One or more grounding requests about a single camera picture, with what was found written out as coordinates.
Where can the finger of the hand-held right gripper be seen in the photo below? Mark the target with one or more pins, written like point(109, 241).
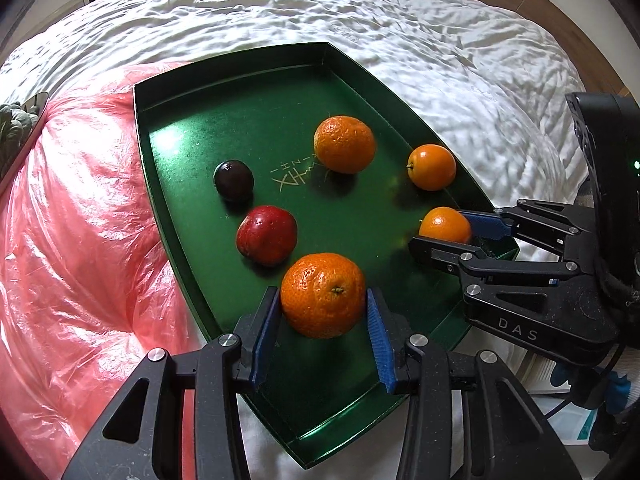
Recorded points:
point(440, 255)
point(482, 222)

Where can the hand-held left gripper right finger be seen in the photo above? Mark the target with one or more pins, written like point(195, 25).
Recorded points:
point(380, 345)

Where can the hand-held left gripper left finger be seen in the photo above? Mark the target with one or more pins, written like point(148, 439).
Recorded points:
point(265, 335)

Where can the large bumpy orange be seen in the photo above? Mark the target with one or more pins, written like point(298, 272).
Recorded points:
point(322, 294)
point(345, 144)

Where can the small smooth orange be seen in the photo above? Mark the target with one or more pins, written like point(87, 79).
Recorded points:
point(431, 167)

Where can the red apple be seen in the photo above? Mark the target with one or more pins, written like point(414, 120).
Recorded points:
point(266, 235)

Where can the dark purple plum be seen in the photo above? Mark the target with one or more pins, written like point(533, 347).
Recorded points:
point(233, 180)

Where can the green metal tray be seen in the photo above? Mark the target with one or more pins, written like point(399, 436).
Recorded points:
point(200, 125)

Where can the person's right hand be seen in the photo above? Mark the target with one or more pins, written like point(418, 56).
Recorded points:
point(617, 392)

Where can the white paper packet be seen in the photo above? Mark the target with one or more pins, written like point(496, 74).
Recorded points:
point(550, 395)

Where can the white bedsheet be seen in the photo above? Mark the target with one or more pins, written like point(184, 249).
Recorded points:
point(425, 35)

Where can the pink plastic sheet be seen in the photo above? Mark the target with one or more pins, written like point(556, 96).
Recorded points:
point(75, 235)

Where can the white plate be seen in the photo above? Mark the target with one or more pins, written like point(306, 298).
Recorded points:
point(35, 130)

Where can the green leafy vegetable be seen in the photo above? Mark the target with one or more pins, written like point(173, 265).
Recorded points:
point(12, 122)

